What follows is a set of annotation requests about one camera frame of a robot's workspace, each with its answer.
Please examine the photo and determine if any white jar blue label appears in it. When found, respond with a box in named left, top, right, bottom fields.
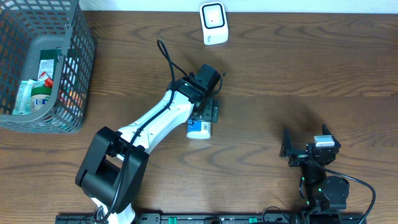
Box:
left=187, top=121, right=211, bottom=140

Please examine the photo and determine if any green lid jar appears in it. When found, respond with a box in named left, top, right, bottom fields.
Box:
left=30, top=86, right=52, bottom=113

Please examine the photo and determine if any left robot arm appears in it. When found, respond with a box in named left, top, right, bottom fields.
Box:
left=75, top=64, right=222, bottom=223

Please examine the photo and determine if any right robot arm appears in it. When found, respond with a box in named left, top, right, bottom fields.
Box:
left=279, top=125, right=349, bottom=223

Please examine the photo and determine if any white barcode scanner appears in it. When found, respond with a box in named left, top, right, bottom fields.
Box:
left=199, top=1, right=229, bottom=45

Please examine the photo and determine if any red white small packet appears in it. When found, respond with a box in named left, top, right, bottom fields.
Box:
left=37, top=72, right=53, bottom=88

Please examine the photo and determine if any pale green wipes packet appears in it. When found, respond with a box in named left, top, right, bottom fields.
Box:
left=12, top=80, right=44, bottom=115

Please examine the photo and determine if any grey plastic mesh basket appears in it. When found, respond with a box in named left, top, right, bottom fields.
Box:
left=1, top=1, right=96, bottom=133

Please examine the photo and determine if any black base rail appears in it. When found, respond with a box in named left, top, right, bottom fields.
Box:
left=55, top=211, right=363, bottom=224

